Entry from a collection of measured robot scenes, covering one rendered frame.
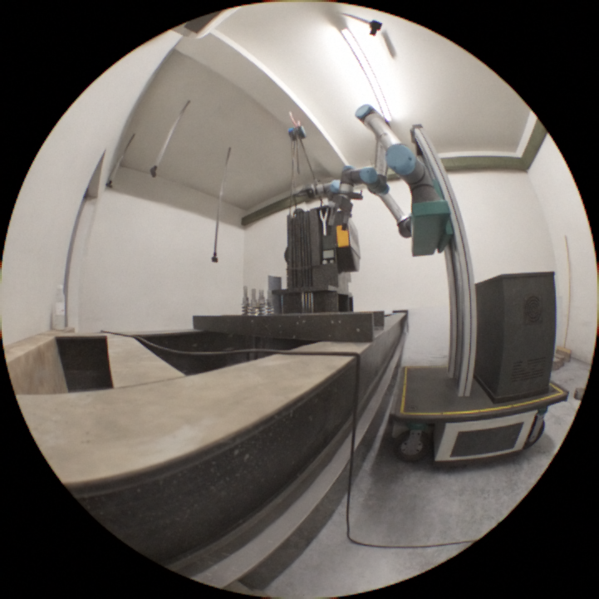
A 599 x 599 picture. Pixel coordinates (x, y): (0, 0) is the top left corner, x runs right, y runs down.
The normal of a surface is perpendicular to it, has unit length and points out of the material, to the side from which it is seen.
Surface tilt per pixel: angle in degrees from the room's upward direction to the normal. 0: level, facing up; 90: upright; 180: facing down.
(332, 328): 90
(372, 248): 90
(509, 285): 90
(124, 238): 90
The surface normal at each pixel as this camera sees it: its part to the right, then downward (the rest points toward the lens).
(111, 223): 0.83, -0.06
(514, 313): -0.52, -0.04
